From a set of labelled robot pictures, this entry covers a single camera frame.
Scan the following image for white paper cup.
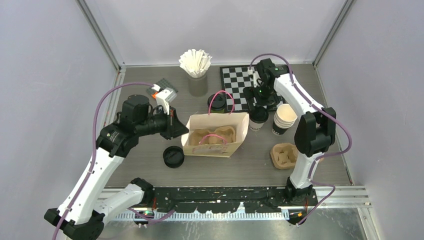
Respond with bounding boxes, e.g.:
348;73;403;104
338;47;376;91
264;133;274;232
248;121;264;132

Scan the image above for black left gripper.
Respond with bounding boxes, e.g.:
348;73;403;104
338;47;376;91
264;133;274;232
136;104;190;140

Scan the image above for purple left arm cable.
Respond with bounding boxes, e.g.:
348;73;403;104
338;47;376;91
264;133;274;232
51;82;160;240

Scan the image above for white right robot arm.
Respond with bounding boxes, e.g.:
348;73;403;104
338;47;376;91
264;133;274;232
243;58;336;205

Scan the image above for stack of black lids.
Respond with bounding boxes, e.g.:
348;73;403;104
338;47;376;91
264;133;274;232
162;146;185;168

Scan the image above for stack of paper cups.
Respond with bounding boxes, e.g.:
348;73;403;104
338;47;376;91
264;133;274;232
272;103;298;135

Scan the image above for grey lego baseplate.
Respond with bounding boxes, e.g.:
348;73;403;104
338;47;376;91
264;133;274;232
156;78;179;93

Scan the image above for grey straw holder cup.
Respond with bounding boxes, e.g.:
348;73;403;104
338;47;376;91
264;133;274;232
187;74;208;97

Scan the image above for aluminium frame rail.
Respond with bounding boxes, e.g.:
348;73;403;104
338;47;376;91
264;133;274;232
97;186;371;224

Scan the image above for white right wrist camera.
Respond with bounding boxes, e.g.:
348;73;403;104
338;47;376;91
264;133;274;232
247;67;262;88

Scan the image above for paper gift bag pink handles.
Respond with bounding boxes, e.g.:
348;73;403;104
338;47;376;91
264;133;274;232
181;107;250;158

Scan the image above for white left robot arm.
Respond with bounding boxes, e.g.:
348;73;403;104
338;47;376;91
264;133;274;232
44;93;189;240

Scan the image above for black coffee cup lid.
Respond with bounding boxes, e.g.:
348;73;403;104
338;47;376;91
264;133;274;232
207;92;227;114

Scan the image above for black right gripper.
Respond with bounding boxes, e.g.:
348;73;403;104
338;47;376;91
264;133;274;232
243;82;281;114

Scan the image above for brown pulp cup carrier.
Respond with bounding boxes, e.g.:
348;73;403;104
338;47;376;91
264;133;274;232
269;142;326;170
187;126;237;146

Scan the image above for black white chessboard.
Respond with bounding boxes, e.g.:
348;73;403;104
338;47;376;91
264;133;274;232
219;64;286;113

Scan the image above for white wrapped straws bundle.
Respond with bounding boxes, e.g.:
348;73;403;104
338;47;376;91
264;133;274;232
178;49;212;79

